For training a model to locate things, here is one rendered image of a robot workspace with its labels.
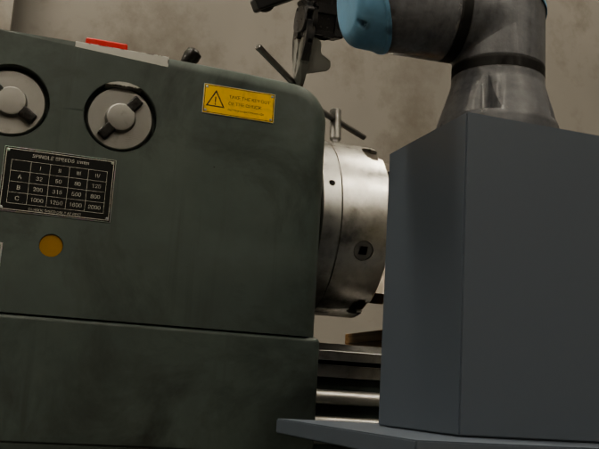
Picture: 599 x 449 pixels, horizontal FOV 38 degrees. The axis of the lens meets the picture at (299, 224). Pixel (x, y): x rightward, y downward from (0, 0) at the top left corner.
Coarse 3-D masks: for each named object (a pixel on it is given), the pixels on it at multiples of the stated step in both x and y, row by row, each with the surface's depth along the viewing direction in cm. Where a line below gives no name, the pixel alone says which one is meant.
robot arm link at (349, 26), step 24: (360, 0) 102; (384, 0) 102; (408, 0) 103; (432, 0) 103; (456, 0) 104; (360, 24) 104; (384, 24) 103; (408, 24) 104; (432, 24) 104; (456, 24) 105; (360, 48) 108; (384, 48) 107; (408, 48) 107; (432, 48) 107
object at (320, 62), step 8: (312, 48) 154; (320, 48) 155; (312, 56) 154; (320, 56) 155; (304, 64) 154; (312, 64) 155; (320, 64) 155; (328, 64) 156; (296, 72) 155; (304, 72) 154; (312, 72) 155; (296, 80) 156; (304, 80) 155
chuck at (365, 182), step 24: (336, 144) 154; (360, 168) 149; (384, 168) 150; (360, 192) 146; (384, 192) 147; (360, 216) 144; (384, 216) 146; (360, 240) 144; (384, 240) 146; (336, 264) 144; (360, 264) 145; (384, 264) 147; (336, 288) 147; (360, 288) 148; (336, 312) 153; (360, 312) 154
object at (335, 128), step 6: (336, 108) 166; (336, 114) 166; (330, 120) 166; (336, 120) 165; (330, 126) 166; (336, 126) 165; (330, 132) 165; (336, 132) 165; (330, 138) 165; (336, 138) 165
